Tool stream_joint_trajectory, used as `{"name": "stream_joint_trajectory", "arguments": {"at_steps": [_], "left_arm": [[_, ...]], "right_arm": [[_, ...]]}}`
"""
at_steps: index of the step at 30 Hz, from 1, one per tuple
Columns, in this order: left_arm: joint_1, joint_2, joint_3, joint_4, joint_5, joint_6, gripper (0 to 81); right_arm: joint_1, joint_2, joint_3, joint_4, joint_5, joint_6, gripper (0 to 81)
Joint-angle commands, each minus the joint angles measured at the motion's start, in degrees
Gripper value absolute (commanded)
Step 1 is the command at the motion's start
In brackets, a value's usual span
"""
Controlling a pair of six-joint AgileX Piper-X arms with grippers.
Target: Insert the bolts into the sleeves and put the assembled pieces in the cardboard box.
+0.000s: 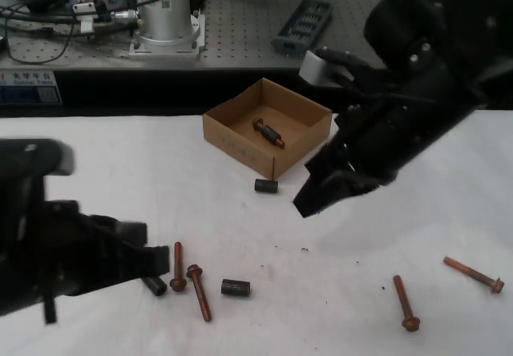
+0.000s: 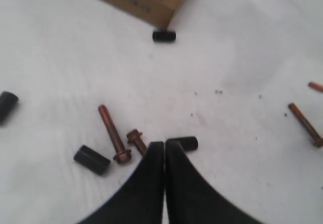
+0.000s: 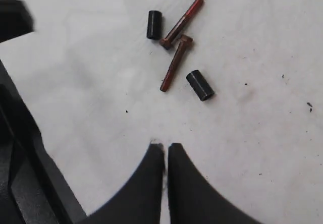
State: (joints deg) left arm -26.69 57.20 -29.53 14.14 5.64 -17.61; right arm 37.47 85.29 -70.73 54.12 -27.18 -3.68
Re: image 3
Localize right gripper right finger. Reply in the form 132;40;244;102
167;143;270;224

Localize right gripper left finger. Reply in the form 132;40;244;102
81;143;165;224

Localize black cylindrical sleeve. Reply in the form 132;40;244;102
185;69;216;102
146;10;164;41

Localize copper-coloured bolt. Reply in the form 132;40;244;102
159;0;205;50
159;34;194;93

